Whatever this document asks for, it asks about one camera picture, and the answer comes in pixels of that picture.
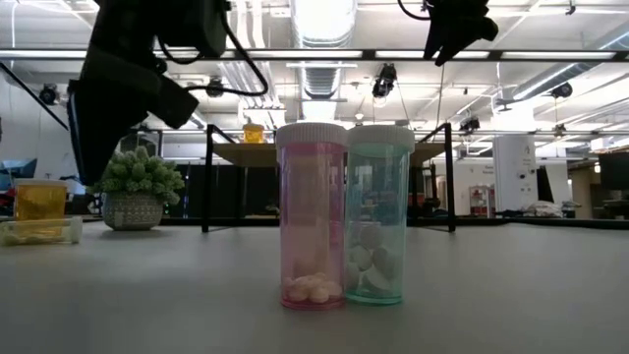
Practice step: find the white column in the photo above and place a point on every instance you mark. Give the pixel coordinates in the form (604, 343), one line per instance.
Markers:
(513, 179)

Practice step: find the blue lit screen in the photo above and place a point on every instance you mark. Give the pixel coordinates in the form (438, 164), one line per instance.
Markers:
(19, 168)

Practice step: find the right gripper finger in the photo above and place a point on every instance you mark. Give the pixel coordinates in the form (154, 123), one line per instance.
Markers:
(432, 37)
(462, 34)

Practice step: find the green potted plant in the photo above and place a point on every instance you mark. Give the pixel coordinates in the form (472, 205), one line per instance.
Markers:
(137, 196)

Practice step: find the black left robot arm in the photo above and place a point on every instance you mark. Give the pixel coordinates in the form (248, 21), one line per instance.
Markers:
(147, 24)

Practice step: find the wide orange medicine bottle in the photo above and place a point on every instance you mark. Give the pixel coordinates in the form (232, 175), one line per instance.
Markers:
(40, 199)
(253, 134)

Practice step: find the black aluminium table frame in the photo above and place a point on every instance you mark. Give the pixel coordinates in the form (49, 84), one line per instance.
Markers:
(491, 222)

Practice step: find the white cloth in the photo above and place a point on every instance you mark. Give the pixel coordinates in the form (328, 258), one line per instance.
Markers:
(545, 209)

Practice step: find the rack with red bins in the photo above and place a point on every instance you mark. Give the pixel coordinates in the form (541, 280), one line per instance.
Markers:
(479, 201)

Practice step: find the wooden shelf black frame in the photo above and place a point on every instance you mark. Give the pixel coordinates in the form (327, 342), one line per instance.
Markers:
(231, 155)

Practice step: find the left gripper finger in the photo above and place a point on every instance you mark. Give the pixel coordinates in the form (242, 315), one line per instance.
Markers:
(96, 137)
(174, 103)

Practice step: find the green medicine bottle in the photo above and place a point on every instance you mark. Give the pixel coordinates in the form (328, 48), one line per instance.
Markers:
(378, 221)

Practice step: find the black ceiling spotlight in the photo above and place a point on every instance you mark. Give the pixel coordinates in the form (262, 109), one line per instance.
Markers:
(469, 124)
(48, 93)
(214, 87)
(384, 81)
(561, 90)

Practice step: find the yellow medicine bottle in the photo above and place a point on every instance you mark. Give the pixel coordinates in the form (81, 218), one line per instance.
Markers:
(41, 232)

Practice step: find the pink medicine bottle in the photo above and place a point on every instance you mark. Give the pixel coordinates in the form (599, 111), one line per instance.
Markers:
(312, 221)

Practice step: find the black rig bar with lights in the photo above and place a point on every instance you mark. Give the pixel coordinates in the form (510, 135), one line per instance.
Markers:
(368, 54)

